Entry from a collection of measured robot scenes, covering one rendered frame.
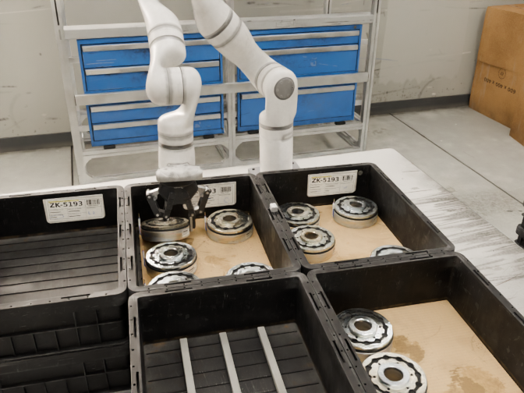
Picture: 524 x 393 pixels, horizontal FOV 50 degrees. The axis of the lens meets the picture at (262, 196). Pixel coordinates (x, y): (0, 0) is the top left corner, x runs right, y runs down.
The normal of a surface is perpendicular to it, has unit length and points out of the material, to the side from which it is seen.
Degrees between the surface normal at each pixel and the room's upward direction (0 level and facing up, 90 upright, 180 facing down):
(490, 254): 0
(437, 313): 0
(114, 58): 90
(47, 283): 0
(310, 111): 90
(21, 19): 90
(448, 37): 90
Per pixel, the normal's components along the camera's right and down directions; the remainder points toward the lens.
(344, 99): 0.29, 0.45
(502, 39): -0.93, 0.17
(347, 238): 0.01, -0.88
